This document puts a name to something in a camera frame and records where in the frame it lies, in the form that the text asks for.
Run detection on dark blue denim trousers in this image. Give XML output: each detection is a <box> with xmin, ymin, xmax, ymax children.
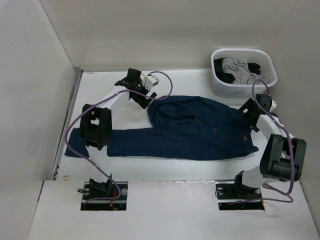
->
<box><xmin>64</xmin><ymin>94</ymin><xmax>260</xmax><ymax>161</ymax></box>

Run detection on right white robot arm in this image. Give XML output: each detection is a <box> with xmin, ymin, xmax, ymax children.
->
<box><xmin>231</xmin><ymin>94</ymin><xmax>307</xmax><ymax>198</ymax></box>

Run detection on grey crumpled garment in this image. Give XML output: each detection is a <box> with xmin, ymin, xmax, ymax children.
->
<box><xmin>219</xmin><ymin>58</ymin><xmax>269</xmax><ymax>85</ymax></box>

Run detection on white plastic laundry basket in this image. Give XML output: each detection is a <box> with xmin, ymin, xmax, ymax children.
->
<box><xmin>210</xmin><ymin>48</ymin><xmax>278</xmax><ymax>98</ymax></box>

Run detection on black crumpled garment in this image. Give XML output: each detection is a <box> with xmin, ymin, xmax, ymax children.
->
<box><xmin>213</xmin><ymin>58</ymin><xmax>261</xmax><ymax>85</ymax></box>

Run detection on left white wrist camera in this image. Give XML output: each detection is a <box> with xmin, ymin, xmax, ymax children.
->
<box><xmin>142</xmin><ymin>74</ymin><xmax>159</xmax><ymax>91</ymax></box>

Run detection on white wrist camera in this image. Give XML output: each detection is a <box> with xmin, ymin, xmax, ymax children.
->
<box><xmin>269</xmin><ymin>99</ymin><xmax>277</xmax><ymax>112</ymax></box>
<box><xmin>142</xmin><ymin>74</ymin><xmax>159</xmax><ymax>91</ymax></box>

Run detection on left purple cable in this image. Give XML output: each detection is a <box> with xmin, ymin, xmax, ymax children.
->
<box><xmin>64</xmin><ymin>71</ymin><xmax>175</xmax><ymax>209</ymax></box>

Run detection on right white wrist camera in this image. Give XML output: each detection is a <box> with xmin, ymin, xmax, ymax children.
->
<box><xmin>269</xmin><ymin>99</ymin><xmax>277</xmax><ymax>112</ymax></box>

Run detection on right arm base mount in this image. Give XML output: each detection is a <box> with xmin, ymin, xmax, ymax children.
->
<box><xmin>215</xmin><ymin>181</ymin><xmax>265</xmax><ymax>211</ymax></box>

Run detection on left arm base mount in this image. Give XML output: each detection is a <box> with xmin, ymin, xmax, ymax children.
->
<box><xmin>77</xmin><ymin>179</ymin><xmax>129</xmax><ymax>211</ymax></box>

